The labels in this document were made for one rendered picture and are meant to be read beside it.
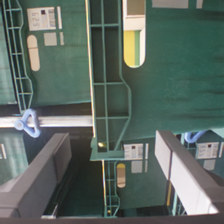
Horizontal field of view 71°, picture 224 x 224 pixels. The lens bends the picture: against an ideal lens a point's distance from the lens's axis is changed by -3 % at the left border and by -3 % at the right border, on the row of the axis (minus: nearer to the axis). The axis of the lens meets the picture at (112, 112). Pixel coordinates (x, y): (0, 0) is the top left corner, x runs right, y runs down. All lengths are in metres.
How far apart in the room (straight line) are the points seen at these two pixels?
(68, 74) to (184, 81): 0.39
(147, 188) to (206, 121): 0.46
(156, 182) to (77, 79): 0.49
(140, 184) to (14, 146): 0.51
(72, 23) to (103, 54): 0.35
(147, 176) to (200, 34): 0.53
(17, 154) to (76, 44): 0.47
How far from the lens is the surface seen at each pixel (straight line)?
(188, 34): 0.29
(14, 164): 0.77
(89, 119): 0.53
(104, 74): 0.23
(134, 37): 0.42
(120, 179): 0.78
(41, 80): 0.59
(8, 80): 0.66
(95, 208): 0.94
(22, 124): 0.60
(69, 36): 0.57
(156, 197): 0.76
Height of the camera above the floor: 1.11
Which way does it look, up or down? 3 degrees up
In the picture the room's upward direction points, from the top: 91 degrees counter-clockwise
